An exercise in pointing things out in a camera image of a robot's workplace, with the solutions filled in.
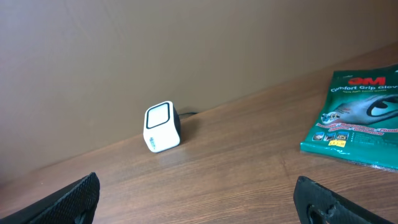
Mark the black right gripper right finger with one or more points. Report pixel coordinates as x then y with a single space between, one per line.
316 204

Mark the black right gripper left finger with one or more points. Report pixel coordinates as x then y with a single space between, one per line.
73 204

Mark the green white sachet packet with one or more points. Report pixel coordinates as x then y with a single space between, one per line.
358 122

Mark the white barcode scanner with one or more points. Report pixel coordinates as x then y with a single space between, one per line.
162 127

